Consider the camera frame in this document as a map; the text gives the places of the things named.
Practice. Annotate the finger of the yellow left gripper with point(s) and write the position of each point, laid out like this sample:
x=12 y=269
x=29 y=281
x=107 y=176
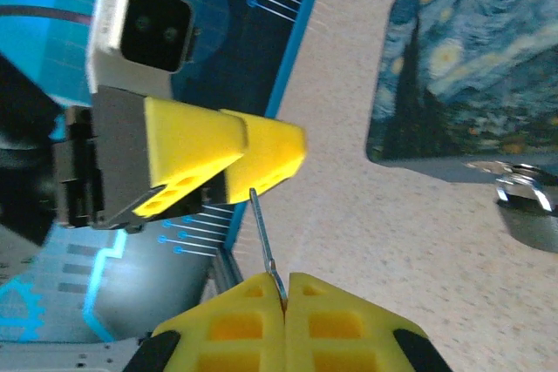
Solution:
x=274 y=150
x=192 y=141

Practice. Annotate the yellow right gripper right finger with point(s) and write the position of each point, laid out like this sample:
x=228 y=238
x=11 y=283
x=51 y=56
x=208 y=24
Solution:
x=331 y=302

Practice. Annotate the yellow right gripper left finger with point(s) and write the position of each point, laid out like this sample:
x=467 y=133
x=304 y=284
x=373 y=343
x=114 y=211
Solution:
x=244 y=302

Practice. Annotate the starry night print tin box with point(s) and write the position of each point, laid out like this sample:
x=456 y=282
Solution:
x=471 y=62

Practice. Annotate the metal bowl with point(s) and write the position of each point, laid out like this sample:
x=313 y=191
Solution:
x=532 y=224

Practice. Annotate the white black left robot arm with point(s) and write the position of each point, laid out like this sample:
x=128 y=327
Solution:
x=22 y=150

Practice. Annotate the aluminium left frame post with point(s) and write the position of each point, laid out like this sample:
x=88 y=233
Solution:
x=226 y=272

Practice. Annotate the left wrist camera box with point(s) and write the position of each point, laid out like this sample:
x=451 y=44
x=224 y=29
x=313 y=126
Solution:
x=148 y=28

